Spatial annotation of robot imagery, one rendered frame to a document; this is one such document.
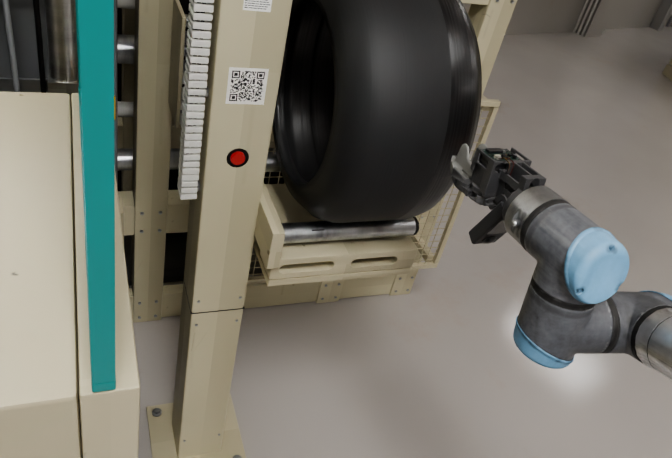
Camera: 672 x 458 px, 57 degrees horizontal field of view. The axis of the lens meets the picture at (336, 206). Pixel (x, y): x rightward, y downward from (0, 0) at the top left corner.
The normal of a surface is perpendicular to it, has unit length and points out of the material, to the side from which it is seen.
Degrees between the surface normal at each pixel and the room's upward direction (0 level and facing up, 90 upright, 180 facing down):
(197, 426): 90
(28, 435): 90
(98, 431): 90
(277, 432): 0
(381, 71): 56
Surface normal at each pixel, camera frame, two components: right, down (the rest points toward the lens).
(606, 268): 0.36, 0.41
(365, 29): -0.36, -0.15
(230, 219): 0.32, 0.60
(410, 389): 0.20, -0.80
